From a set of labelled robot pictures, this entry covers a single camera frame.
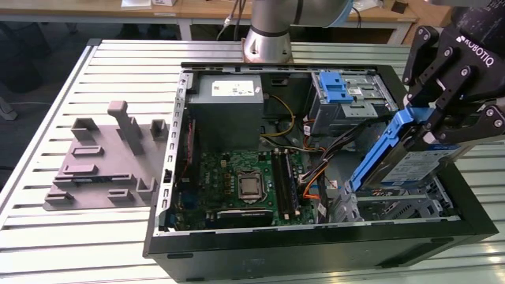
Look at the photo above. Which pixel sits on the small dark box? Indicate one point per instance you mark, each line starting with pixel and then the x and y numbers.
pixel 401 7

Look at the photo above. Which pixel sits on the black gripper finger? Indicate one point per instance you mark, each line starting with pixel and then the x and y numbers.
pixel 473 130
pixel 415 59

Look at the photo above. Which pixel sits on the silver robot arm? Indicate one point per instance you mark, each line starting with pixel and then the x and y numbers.
pixel 272 17

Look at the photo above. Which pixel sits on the silver disk bay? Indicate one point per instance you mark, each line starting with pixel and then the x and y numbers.
pixel 395 198

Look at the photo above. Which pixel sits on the green motherboard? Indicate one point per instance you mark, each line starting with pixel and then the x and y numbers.
pixel 215 177

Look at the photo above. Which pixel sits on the wooden cabinet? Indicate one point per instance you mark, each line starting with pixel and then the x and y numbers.
pixel 432 16

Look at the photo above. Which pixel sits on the black graphics card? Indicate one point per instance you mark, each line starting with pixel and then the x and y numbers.
pixel 244 217

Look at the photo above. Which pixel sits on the grey parts rack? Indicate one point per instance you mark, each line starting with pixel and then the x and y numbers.
pixel 111 165

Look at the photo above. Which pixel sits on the blue plastic drive latch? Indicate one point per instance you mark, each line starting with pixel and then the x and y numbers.
pixel 335 88

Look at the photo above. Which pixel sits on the grey metal foot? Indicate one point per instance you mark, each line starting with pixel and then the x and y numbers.
pixel 8 111

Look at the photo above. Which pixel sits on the wooden desk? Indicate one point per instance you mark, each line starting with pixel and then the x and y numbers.
pixel 185 10

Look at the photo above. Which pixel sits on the black PC case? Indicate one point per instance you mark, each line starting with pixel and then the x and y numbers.
pixel 276 260

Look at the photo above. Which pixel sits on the black RAM stick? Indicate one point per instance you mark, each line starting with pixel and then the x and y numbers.
pixel 292 183

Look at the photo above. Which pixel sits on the hard disk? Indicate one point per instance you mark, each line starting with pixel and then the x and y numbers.
pixel 411 168

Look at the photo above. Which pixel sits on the silver CPU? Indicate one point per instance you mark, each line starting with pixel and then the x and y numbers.
pixel 249 186

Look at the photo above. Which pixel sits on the grey power supply unit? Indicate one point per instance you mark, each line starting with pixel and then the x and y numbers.
pixel 224 124

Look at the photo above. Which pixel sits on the silver drive cage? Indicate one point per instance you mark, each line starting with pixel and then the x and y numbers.
pixel 355 111

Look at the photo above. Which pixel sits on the white box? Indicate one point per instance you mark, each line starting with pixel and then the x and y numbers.
pixel 136 3
pixel 163 2

